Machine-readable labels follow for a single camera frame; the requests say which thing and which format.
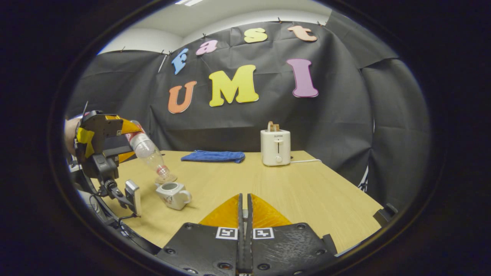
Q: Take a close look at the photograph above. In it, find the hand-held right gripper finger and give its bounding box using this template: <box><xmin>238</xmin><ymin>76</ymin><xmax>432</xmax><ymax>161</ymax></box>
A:
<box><xmin>247</xmin><ymin>193</ymin><xmax>339</xmax><ymax>276</ymax></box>
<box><xmin>156</xmin><ymin>193</ymin><xmax>246</xmax><ymax>276</ymax></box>

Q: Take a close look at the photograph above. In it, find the clear plastic water bottle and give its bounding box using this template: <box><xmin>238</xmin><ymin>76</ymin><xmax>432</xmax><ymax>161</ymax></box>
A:
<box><xmin>126</xmin><ymin>120</ymin><xmax>171</xmax><ymax>181</ymax></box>

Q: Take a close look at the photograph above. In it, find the white ceramic teacup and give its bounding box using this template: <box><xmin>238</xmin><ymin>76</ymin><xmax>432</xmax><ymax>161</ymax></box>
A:
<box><xmin>155</xmin><ymin>181</ymin><xmax>192</xmax><ymax>210</ymax></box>

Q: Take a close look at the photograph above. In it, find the blue towel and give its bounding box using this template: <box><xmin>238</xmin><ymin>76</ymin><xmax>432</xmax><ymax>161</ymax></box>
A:
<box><xmin>181</xmin><ymin>150</ymin><xmax>245</xmax><ymax>164</ymax></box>

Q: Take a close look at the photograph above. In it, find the white toaster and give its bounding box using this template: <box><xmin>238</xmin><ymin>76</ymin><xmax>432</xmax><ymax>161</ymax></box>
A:
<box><xmin>261</xmin><ymin>129</ymin><xmax>291</xmax><ymax>166</ymax></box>

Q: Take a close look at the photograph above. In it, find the black object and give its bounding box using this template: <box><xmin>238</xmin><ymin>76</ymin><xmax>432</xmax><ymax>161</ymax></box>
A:
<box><xmin>373</xmin><ymin>203</ymin><xmax>398</xmax><ymax>227</ymax></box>

